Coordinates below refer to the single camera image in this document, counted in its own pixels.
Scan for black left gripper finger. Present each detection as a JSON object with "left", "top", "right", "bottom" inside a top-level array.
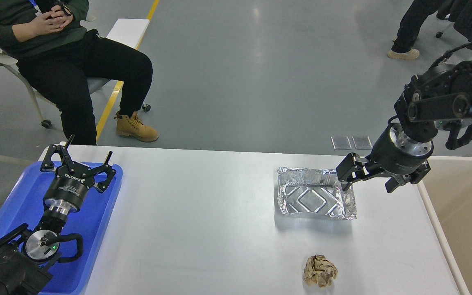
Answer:
[
  {"left": 40, "top": 134, "right": 75, "bottom": 172},
  {"left": 89, "top": 151, "right": 117, "bottom": 193}
]

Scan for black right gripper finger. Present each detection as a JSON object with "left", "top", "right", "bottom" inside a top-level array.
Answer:
[
  {"left": 336, "top": 153, "right": 374, "bottom": 192},
  {"left": 385, "top": 163, "right": 431, "bottom": 193}
]

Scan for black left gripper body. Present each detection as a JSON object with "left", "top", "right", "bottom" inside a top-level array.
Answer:
[{"left": 43, "top": 162, "right": 95, "bottom": 213}]

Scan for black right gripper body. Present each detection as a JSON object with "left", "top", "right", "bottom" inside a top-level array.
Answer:
[{"left": 366, "top": 123, "right": 434, "bottom": 181}]

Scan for aluminium foil tray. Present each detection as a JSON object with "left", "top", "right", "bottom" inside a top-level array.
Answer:
[{"left": 277, "top": 167, "right": 356, "bottom": 220}]

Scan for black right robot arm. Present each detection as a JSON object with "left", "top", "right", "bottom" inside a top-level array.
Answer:
[{"left": 336, "top": 43, "right": 472, "bottom": 193}]

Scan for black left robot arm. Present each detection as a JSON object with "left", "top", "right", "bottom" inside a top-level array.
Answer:
[{"left": 0, "top": 142, "right": 122, "bottom": 295}]

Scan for right floor plate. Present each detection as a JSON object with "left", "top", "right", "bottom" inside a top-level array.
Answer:
[{"left": 352, "top": 136, "right": 373, "bottom": 150}]

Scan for floor plate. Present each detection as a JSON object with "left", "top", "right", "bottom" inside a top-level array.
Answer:
[
  {"left": 330, "top": 136, "right": 352, "bottom": 150},
  {"left": 352, "top": 136, "right": 373, "bottom": 150}
]

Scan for left floor plate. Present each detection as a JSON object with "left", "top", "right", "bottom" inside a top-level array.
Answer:
[{"left": 330, "top": 136, "right": 352, "bottom": 150}]

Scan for blue plastic tray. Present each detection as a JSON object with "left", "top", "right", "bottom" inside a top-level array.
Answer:
[{"left": 0, "top": 162, "right": 123, "bottom": 295}]

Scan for beige plastic bin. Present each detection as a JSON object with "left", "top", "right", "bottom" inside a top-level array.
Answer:
[{"left": 418, "top": 157, "right": 472, "bottom": 295}]

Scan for seated person green sweater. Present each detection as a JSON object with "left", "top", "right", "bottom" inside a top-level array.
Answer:
[{"left": 0, "top": 0, "right": 159, "bottom": 145}]

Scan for crumpled brown paper ball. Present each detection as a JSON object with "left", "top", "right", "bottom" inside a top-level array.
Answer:
[{"left": 303, "top": 254, "right": 338, "bottom": 288}]

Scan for white office chair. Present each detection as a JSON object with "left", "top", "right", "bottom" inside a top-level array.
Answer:
[{"left": 0, "top": 14, "right": 152, "bottom": 129}]

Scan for white side table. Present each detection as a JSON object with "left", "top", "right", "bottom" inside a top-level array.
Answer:
[{"left": 106, "top": 18, "right": 150, "bottom": 49}]

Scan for standing person dark trousers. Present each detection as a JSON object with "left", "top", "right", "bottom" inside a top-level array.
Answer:
[{"left": 387, "top": 0, "right": 444, "bottom": 60}]

